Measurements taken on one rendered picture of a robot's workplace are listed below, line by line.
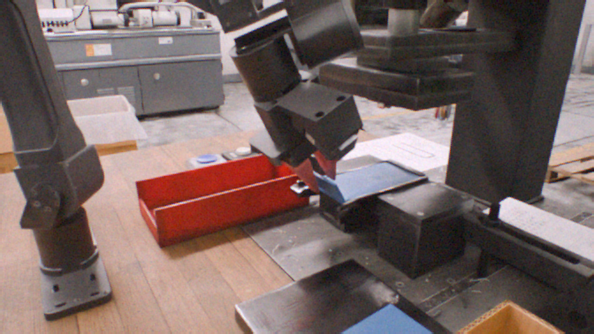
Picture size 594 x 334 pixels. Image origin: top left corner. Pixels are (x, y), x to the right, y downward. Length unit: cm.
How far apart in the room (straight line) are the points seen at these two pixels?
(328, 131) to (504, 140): 40
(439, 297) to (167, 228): 36
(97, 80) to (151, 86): 56
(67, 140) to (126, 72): 440
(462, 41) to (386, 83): 12
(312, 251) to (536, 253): 27
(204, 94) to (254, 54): 473
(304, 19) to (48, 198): 33
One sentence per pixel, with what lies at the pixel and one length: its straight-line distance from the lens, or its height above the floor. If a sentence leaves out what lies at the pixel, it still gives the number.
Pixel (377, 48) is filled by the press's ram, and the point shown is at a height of 117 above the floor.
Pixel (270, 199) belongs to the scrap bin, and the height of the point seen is 93.
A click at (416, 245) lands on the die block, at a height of 95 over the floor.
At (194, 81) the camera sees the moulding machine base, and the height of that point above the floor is 41.
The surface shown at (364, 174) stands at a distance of 58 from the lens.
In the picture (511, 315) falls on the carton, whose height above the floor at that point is 96.
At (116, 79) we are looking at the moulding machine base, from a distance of 490.
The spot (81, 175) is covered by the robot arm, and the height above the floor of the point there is 103.
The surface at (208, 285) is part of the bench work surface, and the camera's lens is 51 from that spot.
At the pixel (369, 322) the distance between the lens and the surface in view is 42.
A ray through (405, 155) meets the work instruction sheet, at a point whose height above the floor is 90.
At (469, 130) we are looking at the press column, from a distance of 73.
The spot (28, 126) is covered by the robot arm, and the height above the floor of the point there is 110.
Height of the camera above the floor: 121
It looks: 22 degrees down
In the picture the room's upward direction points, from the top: straight up
